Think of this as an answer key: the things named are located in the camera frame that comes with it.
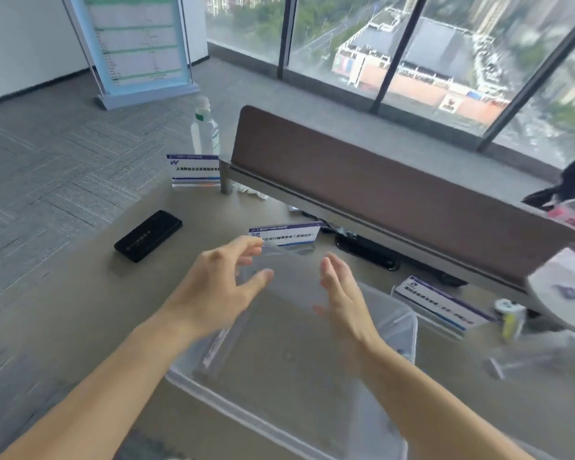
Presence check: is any small yellow bottle white cap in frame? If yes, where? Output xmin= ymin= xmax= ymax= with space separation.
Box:
xmin=494 ymin=299 xmax=528 ymax=341

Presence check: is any white sign card blue header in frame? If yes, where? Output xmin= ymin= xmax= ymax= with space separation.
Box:
xmin=166 ymin=153 xmax=221 ymax=188
xmin=392 ymin=275 xmax=498 ymax=340
xmin=249 ymin=223 xmax=324 ymax=254

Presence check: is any person's left forearm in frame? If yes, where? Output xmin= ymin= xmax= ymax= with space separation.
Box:
xmin=0 ymin=302 xmax=207 ymax=460

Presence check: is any black and white plush toy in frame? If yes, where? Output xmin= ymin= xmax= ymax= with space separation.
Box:
xmin=521 ymin=150 xmax=575 ymax=235

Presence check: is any blue roll-up banner stand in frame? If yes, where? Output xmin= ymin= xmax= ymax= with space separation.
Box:
xmin=60 ymin=0 xmax=201 ymax=111

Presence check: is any person's right forearm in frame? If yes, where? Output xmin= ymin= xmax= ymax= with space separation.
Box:
xmin=357 ymin=333 xmax=537 ymax=460

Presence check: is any clear acrylic stand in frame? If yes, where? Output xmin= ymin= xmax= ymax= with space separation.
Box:
xmin=484 ymin=347 xmax=575 ymax=381

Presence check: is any crumpled white tissue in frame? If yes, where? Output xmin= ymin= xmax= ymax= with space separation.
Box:
xmin=234 ymin=183 xmax=270 ymax=202

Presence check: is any black smartphone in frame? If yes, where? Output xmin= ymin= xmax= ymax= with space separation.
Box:
xmin=113 ymin=210 xmax=183 ymax=263

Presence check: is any white cap with purple patch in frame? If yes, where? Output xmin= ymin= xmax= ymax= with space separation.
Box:
xmin=527 ymin=248 xmax=575 ymax=336

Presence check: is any grey metal divider rail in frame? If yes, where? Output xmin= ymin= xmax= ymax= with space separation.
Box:
xmin=218 ymin=153 xmax=549 ymax=318

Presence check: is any brown desk divider panel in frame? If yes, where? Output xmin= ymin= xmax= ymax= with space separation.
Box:
xmin=230 ymin=105 xmax=575 ymax=295

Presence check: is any clear plastic storage bin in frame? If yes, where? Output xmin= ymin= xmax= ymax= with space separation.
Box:
xmin=165 ymin=278 xmax=418 ymax=460

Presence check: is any person's right hand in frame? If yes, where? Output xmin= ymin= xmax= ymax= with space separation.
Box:
xmin=313 ymin=253 xmax=389 ymax=360

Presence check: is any person's left hand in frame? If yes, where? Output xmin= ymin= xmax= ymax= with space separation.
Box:
xmin=160 ymin=236 xmax=275 ymax=339

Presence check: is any clear water bottle green label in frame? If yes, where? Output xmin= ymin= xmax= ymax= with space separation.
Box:
xmin=190 ymin=96 xmax=220 ymax=156

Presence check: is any black power strip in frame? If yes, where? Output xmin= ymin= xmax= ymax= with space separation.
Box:
xmin=334 ymin=232 xmax=401 ymax=272

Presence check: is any dark window mullion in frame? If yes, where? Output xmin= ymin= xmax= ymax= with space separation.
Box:
xmin=277 ymin=0 xmax=300 ymax=81
xmin=370 ymin=0 xmax=432 ymax=115

